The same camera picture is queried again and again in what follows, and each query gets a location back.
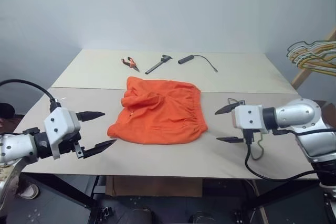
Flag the orange-handled pliers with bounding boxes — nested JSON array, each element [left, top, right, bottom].
[[121, 56, 141, 73]]

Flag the black metal table frame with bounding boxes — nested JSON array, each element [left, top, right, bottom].
[[22, 173, 320, 224]]

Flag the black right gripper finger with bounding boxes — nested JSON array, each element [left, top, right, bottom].
[[216, 136, 245, 143], [214, 100, 246, 115]]

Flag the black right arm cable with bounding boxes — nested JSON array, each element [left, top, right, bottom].
[[243, 128, 336, 182]]

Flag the bundle of clothes hangers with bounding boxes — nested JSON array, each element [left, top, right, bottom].
[[287, 39, 336, 65]]

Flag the dark rounded shape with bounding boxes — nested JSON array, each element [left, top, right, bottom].
[[191, 210, 211, 224], [131, 207, 155, 224]]

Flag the yellow wire hanger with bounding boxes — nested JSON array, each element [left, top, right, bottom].
[[296, 42, 336, 71]]

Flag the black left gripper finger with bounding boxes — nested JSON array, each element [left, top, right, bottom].
[[76, 111, 106, 122], [83, 139, 118, 158]]

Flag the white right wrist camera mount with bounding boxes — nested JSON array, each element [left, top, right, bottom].
[[231, 104, 270, 134]]

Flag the wooden clothes rack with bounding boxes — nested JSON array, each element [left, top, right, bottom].
[[290, 24, 336, 88]]

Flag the black round object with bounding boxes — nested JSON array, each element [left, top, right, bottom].
[[0, 102, 15, 119]]

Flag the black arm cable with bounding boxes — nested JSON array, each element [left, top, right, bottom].
[[243, 128, 336, 182], [0, 79, 62, 112]]

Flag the black USB hub with cable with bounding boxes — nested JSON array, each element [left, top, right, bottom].
[[178, 54, 218, 73]]

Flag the pink and white shoe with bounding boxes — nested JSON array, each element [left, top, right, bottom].
[[17, 183, 39, 200]]

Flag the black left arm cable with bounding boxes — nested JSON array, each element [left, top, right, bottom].
[[0, 79, 62, 112]]

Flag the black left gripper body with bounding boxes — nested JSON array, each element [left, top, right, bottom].
[[56, 129, 85, 159]]

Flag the orange shorts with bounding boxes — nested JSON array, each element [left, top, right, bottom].
[[107, 76, 209, 145]]

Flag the bundle of wire hangers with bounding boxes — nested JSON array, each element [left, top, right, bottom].
[[299, 47, 336, 76]]

